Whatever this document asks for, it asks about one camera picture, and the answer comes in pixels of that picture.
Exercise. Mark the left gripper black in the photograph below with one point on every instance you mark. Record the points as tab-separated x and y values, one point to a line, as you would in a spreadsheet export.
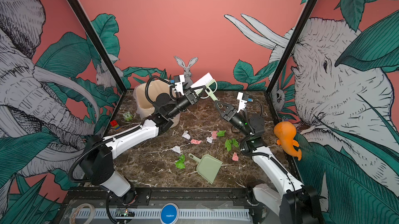
194	100

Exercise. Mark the small white paper scrap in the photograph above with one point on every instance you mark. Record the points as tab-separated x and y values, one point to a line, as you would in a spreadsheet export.
209	140

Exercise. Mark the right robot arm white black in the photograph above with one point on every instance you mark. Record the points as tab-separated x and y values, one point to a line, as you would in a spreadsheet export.
291	200

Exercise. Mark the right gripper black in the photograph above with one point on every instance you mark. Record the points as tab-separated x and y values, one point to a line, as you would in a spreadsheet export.
233	115

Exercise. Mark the white slotted cable duct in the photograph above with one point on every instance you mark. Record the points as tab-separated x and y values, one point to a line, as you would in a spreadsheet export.
223	214

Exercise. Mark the blue round button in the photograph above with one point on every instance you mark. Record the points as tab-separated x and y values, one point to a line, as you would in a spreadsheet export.
169	214

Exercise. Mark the pink paper scrap lower right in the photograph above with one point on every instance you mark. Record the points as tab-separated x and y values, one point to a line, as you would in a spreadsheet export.
235	157

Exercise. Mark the white paper scrap upper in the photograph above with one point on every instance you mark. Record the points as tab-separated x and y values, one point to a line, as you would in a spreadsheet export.
186	135

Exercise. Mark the white paper scrap lower left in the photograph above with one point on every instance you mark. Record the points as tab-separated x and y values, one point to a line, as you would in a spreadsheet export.
177	149

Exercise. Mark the green paper scrap centre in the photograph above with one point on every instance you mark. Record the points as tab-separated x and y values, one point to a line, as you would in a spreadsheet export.
228	145

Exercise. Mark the right black frame post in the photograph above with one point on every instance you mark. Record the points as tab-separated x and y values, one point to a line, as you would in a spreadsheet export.
307	10

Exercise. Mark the green paper scrap upper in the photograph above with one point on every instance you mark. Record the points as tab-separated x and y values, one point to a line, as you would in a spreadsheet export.
221	133

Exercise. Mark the green paper scrap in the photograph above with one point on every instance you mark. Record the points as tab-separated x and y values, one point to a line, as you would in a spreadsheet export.
235	143
228	145
221	133
180	163

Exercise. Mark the small green frog toy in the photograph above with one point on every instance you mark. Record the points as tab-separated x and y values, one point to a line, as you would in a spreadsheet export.
127	116

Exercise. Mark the pink paper scrap middle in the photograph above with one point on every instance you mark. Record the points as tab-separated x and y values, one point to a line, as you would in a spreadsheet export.
195	142

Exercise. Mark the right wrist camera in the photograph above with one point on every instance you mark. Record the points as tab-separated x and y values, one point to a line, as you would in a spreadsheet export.
243	100

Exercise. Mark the red blue toy block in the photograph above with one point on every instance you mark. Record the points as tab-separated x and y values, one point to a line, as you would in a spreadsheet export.
115	125

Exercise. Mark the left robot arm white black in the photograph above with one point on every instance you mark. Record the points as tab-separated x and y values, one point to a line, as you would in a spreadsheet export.
96	161

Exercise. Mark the light green dustpan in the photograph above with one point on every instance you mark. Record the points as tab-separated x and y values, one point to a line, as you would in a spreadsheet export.
207	166

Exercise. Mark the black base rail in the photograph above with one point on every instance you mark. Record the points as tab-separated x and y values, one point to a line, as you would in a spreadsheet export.
144	195

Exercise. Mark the left black frame post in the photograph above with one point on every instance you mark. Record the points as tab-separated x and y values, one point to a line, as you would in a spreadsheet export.
99	47

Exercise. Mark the orange plush toy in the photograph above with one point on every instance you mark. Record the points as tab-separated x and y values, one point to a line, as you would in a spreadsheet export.
285	132

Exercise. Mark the pink paper scrap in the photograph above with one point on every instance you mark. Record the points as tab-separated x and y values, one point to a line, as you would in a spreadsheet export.
235	157
195	142
214	135

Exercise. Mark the pink paper scrap upper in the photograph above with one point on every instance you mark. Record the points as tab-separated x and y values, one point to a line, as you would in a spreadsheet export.
214	135

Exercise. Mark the black frame post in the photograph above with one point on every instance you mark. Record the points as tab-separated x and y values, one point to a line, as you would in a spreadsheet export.
307	10
99	47

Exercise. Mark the light green hand brush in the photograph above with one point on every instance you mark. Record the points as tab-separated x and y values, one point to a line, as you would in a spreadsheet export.
206	87

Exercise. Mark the beige trash bin with liner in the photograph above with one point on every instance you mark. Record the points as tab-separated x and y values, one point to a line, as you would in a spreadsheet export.
144	107

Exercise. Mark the green paper scrap lower left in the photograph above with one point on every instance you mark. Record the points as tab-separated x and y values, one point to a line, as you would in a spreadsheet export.
180	163

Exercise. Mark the green paper scrap right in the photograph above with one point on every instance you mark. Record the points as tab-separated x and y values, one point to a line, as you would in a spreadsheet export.
235	143

